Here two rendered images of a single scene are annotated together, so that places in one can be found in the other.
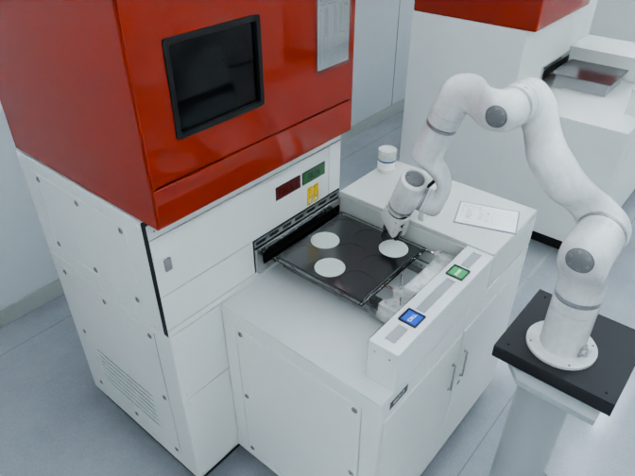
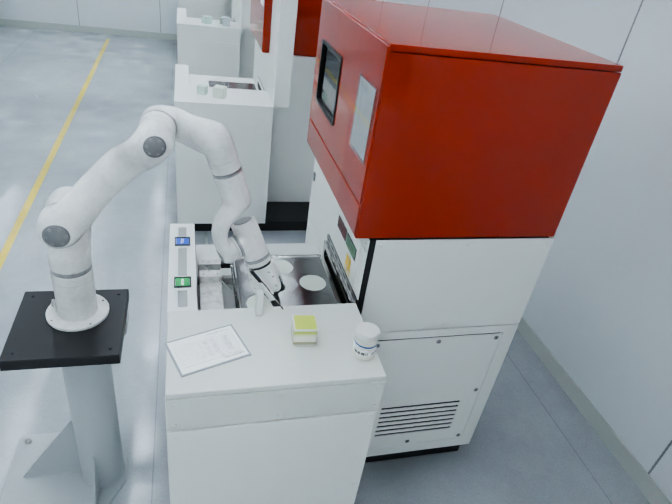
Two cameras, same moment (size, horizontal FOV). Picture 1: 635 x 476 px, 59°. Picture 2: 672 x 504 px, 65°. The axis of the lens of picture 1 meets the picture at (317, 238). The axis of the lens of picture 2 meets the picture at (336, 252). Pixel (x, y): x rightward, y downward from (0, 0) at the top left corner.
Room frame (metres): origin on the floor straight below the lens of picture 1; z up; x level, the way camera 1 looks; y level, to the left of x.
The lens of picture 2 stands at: (2.50, -1.38, 2.08)
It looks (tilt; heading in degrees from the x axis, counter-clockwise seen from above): 32 degrees down; 121
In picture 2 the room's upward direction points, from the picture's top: 9 degrees clockwise
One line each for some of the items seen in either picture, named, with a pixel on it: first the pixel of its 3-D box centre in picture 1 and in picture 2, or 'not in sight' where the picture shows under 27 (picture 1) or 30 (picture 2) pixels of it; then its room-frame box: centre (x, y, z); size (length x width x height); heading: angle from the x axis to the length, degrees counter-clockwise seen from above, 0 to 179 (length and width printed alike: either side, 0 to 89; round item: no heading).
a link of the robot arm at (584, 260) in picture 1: (586, 264); (68, 228); (1.11, -0.67, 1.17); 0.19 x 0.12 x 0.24; 139
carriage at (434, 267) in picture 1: (419, 290); (211, 296); (1.36, -0.32, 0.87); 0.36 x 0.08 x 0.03; 140
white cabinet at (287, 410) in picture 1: (379, 355); (251, 393); (1.51, -0.24, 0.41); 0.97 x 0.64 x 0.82; 140
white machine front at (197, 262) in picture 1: (260, 223); (334, 228); (1.51, 0.19, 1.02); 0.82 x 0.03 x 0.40; 140
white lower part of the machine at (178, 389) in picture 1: (210, 315); (385, 337); (1.73, 0.45, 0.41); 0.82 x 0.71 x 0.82; 140
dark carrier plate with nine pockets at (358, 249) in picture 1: (350, 252); (284, 284); (1.52, -0.11, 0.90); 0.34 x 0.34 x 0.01; 50
